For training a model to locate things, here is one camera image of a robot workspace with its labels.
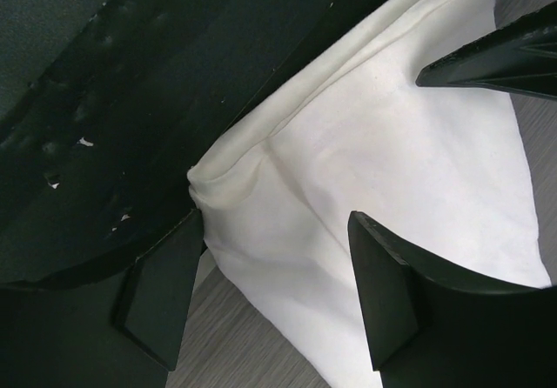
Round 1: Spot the white printed t-shirt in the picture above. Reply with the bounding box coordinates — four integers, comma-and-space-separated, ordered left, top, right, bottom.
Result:
187, 0, 551, 387

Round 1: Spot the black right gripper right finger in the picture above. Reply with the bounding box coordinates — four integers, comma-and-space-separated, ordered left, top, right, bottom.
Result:
348, 211, 556, 387

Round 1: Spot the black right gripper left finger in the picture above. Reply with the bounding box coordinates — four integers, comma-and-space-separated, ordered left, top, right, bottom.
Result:
1, 210, 204, 387

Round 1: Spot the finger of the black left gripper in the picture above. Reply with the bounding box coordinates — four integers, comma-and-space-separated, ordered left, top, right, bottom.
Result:
416, 3, 556, 100

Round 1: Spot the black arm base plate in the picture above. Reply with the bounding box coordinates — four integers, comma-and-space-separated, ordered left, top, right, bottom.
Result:
1, 0, 386, 286

